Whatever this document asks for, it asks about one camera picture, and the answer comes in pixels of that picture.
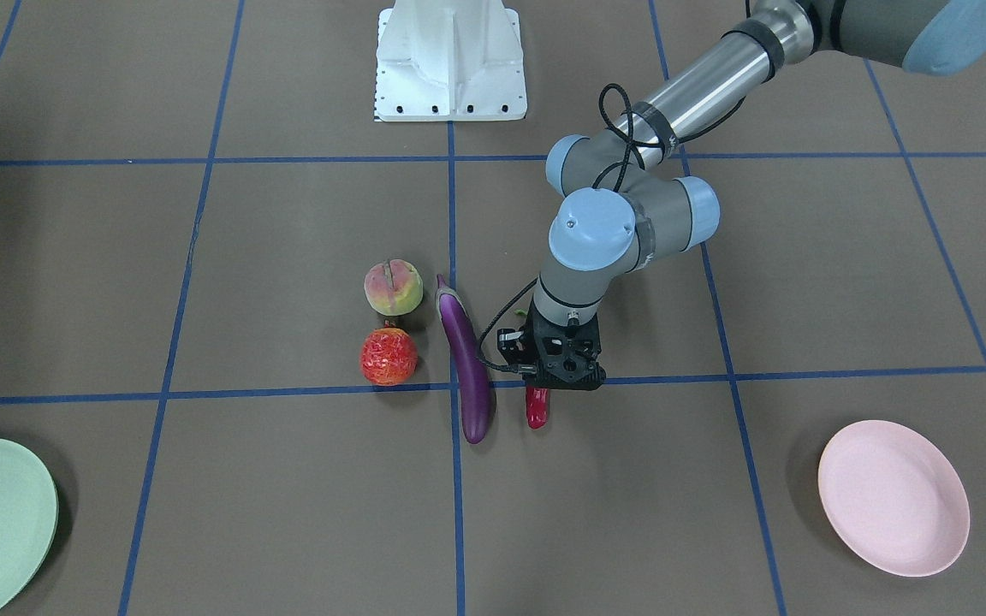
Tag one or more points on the red orange pomegranate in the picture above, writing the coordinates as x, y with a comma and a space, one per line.
388, 357

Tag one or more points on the peach with brown stem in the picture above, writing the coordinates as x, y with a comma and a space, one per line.
394, 287

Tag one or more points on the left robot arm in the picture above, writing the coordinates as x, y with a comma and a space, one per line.
616, 216

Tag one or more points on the purple eggplant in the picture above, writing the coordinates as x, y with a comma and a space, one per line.
476, 396

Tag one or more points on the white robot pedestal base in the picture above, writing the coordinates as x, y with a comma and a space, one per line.
441, 61

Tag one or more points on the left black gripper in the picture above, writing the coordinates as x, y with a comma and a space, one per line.
511, 344

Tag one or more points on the pink plate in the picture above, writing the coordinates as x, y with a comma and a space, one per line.
894, 498

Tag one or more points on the red chili pepper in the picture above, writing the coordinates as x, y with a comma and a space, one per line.
537, 406

